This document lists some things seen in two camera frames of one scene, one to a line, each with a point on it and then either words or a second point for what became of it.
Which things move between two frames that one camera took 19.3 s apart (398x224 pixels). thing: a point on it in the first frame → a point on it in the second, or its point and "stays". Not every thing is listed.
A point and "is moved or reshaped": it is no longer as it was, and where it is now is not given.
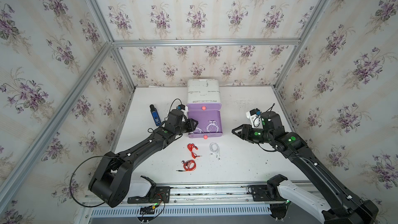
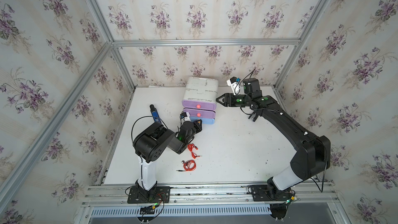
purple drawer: x=203 y=117 is moved or reshaped
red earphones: x=190 y=147 stays
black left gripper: x=190 y=123 → x=196 y=127
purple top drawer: x=209 y=106 is moved or reshaped
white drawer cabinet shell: x=203 y=91 stays
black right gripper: x=244 y=127 → x=226 y=96
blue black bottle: x=155 y=114 stays
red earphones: x=188 y=165 stays
